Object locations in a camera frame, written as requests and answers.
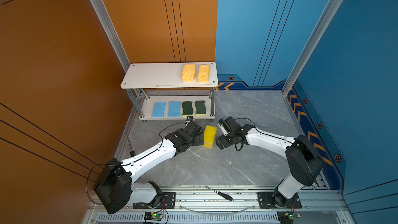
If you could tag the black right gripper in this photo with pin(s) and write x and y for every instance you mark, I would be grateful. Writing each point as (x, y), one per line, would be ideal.
(224, 143)

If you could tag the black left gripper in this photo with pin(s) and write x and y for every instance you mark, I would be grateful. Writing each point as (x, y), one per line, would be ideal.
(198, 142)

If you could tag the green yellow scouring sponge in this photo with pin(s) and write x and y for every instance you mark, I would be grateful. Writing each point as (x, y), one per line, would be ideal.
(187, 108)
(201, 109)

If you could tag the blue sponge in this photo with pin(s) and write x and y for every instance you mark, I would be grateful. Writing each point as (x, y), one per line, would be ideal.
(158, 110)
(174, 109)

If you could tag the orange yellow sponge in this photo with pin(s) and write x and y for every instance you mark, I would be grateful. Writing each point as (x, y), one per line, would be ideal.
(203, 74)
(189, 73)

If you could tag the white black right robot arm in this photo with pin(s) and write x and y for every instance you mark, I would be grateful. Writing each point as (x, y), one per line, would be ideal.
(304, 160)

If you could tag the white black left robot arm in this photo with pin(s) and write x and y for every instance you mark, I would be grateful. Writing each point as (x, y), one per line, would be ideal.
(116, 186)

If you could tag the white two-tier shelf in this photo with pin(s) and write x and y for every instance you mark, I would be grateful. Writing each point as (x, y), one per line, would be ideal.
(142, 76)

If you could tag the left green circuit board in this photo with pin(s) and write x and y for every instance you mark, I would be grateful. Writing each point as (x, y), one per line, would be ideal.
(153, 217)

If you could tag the green circuit board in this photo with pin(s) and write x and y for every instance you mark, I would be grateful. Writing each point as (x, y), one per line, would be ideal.
(153, 217)
(285, 217)

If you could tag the right green circuit board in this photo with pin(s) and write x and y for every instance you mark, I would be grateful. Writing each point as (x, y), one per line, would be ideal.
(285, 217)

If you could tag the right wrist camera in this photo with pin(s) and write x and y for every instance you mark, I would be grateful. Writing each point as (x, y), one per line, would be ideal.
(221, 123)

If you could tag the black yellow handled screwdriver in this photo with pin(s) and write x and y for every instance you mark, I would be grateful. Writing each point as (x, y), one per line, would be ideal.
(132, 152)

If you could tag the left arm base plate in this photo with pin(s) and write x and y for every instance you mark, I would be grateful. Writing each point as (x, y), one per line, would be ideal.
(166, 200)

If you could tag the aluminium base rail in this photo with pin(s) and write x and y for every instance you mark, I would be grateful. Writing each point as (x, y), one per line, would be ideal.
(199, 205)

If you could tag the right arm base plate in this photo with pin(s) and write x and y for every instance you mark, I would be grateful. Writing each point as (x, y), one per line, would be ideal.
(277, 200)

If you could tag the left aluminium corner post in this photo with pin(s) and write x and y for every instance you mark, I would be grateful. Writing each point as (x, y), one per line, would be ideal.
(108, 26)

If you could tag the aluminium corner post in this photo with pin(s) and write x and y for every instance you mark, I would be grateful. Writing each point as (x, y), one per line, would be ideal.
(108, 26)
(326, 17)

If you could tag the right aluminium corner post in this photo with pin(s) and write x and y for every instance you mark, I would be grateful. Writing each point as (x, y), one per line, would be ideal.
(326, 17)

